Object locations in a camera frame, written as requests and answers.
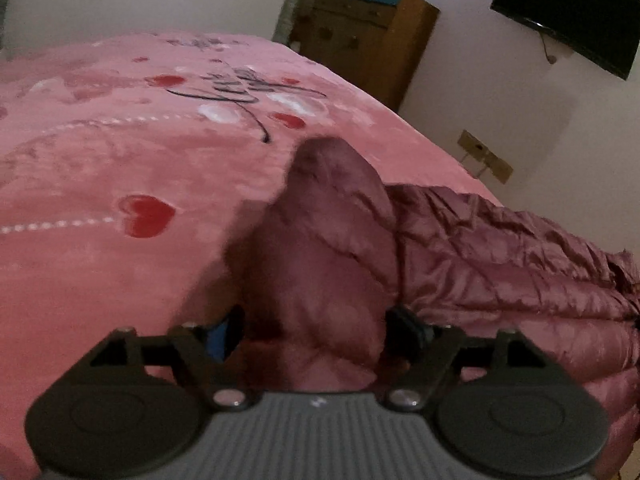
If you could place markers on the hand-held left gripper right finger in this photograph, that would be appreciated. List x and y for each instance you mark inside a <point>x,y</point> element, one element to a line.
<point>411,331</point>

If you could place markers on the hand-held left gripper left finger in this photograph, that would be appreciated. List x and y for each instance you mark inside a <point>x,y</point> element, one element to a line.
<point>217,341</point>

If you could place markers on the maroon puffer jacket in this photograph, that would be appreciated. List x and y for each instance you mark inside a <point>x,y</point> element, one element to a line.
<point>325,260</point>

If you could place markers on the wooden cabinet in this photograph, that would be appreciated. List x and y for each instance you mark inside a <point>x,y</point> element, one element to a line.
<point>365,45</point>

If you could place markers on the grey patterned curtain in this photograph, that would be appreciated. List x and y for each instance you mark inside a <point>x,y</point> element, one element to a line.
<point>291,7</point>

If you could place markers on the brass wall socket plate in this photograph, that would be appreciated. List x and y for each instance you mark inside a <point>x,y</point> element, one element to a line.
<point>472,143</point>
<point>500,170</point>

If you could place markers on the wall-mounted black television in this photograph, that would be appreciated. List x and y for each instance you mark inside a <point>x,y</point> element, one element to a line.
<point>570,10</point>

